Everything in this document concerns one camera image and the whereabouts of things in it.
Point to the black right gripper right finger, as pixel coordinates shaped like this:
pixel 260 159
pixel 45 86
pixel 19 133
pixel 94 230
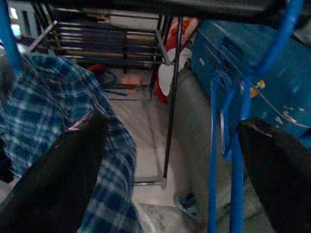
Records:
pixel 279 182

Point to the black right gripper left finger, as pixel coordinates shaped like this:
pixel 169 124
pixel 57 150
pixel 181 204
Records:
pixel 53 182

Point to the blue plastic hanger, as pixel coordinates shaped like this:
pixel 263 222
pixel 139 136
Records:
pixel 236 194
pixel 9 36

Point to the navy garment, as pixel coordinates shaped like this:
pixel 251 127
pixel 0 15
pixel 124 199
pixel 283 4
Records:
pixel 5 165

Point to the blue plaid garment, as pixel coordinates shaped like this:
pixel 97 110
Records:
pixel 36 104

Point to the blue patterned slipper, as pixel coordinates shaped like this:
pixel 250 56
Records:
pixel 188 205

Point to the blue hard suitcase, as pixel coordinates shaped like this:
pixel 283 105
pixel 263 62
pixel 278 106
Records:
pixel 279 85

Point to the grey-green leather sofa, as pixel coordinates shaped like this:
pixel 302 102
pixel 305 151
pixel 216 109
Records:
pixel 192 126

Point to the black metal drying rack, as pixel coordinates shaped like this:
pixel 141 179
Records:
pixel 173 97

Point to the red and white bag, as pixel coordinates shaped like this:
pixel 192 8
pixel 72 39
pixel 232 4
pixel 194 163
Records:
pixel 165 80

